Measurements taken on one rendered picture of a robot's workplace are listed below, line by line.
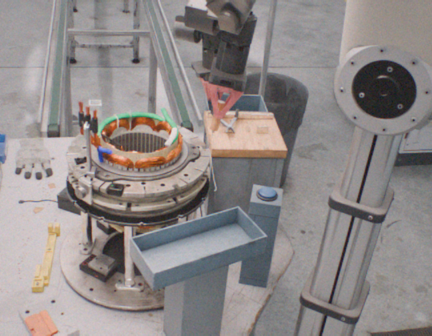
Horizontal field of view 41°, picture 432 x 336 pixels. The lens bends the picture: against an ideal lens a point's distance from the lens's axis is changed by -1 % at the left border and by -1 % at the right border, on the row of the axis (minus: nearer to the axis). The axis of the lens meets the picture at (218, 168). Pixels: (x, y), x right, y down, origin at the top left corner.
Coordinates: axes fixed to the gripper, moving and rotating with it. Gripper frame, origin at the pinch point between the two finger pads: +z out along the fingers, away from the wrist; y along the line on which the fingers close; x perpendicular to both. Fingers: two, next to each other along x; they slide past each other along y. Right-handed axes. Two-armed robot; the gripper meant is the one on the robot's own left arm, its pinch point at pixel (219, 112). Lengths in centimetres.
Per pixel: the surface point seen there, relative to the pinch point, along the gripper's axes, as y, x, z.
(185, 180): -2.5, -3.6, 18.0
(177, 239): 8.5, -2.7, 25.6
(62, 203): -30, -36, 49
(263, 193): -8.4, 14.0, 20.6
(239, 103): -54, 7, 19
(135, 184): 0.9, -13.7, 19.5
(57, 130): -77, -51, 53
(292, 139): -167, 47, 78
